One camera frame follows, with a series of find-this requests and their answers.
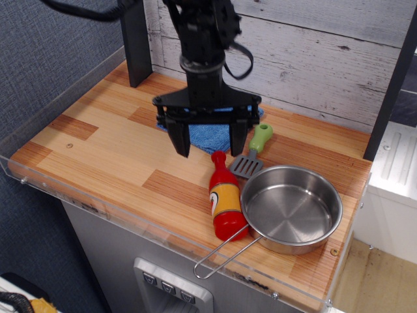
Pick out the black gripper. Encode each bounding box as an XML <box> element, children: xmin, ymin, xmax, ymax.
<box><xmin>152</xmin><ymin>61</ymin><xmax>261</xmax><ymax>158</ymax></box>

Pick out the red toy sauce bottle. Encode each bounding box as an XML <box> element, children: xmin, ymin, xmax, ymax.
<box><xmin>208</xmin><ymin>151</ymin><xmax>248</xmax><ymax>241</ymax></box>

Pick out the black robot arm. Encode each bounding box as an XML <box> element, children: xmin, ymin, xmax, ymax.
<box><xmin>152</xmin><ymin>1</ymin><xmax>261</xmax><ymax>157</ymax></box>

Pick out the blue folded cloth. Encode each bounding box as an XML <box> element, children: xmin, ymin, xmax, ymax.
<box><xmin>156</xmin><ymin>104</ymin><xmax>265</xmax><ymax>155</ymax></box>

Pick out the stainless steel pan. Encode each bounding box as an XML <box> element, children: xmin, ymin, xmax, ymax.
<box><xmin>193</xmin><ymin>164</ymin><xmax>344</xmax><ymax>280</ymax></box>

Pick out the grey cabinet with dispenser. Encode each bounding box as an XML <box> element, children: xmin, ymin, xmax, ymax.
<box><xmin>61</xmin><ymin>200</ymin><xmax>313</xmax><ymax>313</ymax></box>

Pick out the clear acrylic table guard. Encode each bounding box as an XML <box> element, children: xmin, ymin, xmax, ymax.
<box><xmin>1</xmin><ymin>40</ymin><xmax>370</xmax><ymax>312</ymax></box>

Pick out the white ribbed side counter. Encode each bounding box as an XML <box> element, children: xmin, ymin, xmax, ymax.
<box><xmin>353</xmin><ymin>122</ymin><xmax>416</xmax><ymax>263</ymax></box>

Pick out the green handled grey spatula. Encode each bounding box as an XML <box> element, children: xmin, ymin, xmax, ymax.
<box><xmin>229</xmin><ymin>124</ymin><xmax>273</xmax><ymax>179</ymax></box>

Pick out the dark left support post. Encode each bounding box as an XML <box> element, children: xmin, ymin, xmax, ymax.
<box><xmin>121</xmin><ymin>1</ymin><xmax>152</xmax><ymax>87</ymax></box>

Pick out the dark support post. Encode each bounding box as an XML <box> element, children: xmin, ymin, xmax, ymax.
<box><xmin>121</xmin><ymin>1</ymin><xmax>152</xmax><ymax>87</ymax></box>
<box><xmin>363</xmin><ymin>8</ymin><xmax>416</xmax><ymax>161</ymax></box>

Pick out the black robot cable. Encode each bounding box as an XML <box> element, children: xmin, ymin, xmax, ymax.
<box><xmin>42</xmin><ymin>0</ymin><xmax>255</xmax><ymax>81</ymax></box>

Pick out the dark right support post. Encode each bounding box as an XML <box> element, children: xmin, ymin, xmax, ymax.
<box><xmin>363</xmin><ymin>8</ymin><xmax>416</xmax><ymax>161</ymax></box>

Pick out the black braided hose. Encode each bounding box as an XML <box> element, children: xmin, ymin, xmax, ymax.
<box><xmin>0</xmin><ymin>291</ymin><xmax>33</xmax><ymax>313</ymax></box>

